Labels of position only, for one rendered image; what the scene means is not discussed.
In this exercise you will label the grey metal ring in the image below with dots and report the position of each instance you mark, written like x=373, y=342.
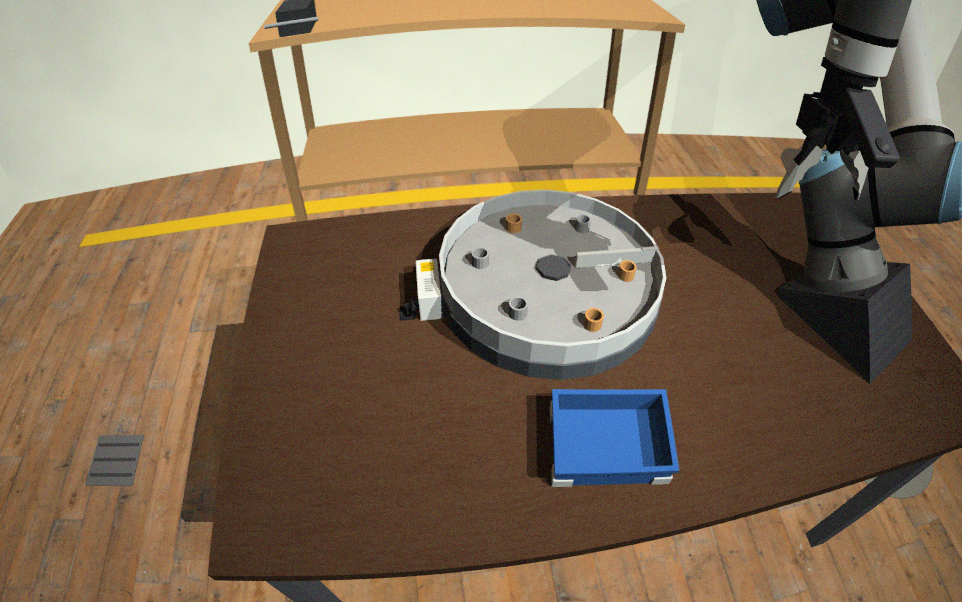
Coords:
x=580, y=226
x=518, y=314
x=480, y=263

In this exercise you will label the bronze bushing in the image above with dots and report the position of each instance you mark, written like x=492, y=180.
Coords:
x=513, y=223
x=595, y=314
x=625, y=275

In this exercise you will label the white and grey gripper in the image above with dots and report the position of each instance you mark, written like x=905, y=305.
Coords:
x=833, y=130

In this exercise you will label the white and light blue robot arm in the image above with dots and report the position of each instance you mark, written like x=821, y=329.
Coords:
x=870, y=38

